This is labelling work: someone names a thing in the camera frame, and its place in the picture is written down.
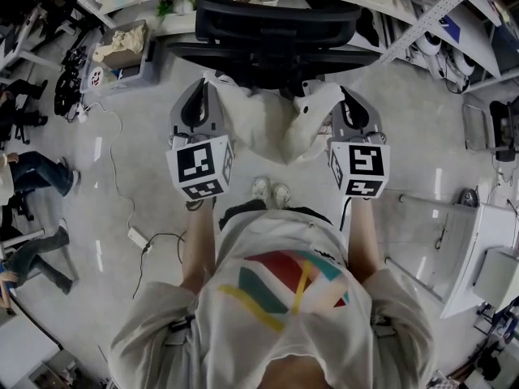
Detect black mesh desk chair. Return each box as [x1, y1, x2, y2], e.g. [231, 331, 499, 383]
[461, 99, 519, 164]

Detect green plant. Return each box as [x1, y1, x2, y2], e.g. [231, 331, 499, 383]
[156, 0, 195, 18]

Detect white desk with metal legs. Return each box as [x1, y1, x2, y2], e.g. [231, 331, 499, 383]
[0, 4, 78, 84]

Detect long white power strip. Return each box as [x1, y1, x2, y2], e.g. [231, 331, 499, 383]
[127, 227, 153, 254]

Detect white metal shelving unit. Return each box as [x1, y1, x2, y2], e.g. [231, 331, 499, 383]
[44, 0, 519, 92]

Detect black office chair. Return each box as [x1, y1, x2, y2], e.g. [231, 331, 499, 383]
[165, 0, 382, 99]

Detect small cardboard box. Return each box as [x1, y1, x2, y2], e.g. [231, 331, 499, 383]
[105, 46, 145, 71]

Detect white desk with grey box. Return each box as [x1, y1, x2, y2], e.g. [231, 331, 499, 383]
[384, 190, 519, 319]

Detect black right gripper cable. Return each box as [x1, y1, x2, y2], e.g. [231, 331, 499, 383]
[339, 195, 352, 233]

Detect white floor cable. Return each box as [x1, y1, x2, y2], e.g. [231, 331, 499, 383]
[87, 102, 137, 234]

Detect black floor cable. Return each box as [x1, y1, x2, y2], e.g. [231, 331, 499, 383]
[132, 232, 188, 299]

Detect grey plastic crate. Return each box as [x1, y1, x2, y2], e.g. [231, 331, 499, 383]
[79, 19, 161, 96]

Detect person's white shoe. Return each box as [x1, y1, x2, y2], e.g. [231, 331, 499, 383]
[272, 182, 292, 210]
[251, 176, 272, 201]

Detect person's left forearm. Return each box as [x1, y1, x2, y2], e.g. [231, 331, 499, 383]
[179, 198, 219, 296]

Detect black cable bundle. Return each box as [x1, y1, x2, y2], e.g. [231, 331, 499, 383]
[54, 49, 88, 123]

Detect person's white left shoe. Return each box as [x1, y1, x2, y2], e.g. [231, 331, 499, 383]
[251, 176, 272, 201]

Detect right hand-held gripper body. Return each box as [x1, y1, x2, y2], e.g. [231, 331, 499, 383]
[327, 131, 391, 199]

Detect person's black trousers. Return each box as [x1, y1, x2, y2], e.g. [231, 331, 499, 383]
[218, 199, 337, 230]

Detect dark navy bag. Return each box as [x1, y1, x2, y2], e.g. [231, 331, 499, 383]
[492, 14, 519, 72]

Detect white rounded device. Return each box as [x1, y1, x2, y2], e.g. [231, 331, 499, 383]
[452, 49, 476, 76]
[415, 30, 442, 56]

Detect white clothes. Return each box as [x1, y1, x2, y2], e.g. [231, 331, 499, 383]
[202, 70, 345, 165]

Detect cardboard box with cloth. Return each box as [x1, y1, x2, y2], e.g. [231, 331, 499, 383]
[92, 24, 147, 62]

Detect person's white right shoe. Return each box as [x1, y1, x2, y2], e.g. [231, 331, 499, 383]
[272, 182, 292, 210]

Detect person's right forearm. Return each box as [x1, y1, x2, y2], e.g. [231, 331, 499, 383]
[346, 195, 387, 288]

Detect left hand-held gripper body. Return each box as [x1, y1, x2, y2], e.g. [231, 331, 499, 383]
[165, 126, 235, 201]

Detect person's white printed T-shirt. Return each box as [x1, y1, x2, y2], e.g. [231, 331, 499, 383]
[108, 208, 437, 389]

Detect black round floor device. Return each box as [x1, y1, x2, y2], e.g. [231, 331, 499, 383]
[460, 186, 482, 208]

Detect grey computer box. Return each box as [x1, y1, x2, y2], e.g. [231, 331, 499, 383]
[473, 246, 519, 311]

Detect black swivel chair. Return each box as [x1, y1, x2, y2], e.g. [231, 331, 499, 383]
[0, 79, 49, 145]

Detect blue notebook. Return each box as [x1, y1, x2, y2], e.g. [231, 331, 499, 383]
[440, 14, 462, 44]

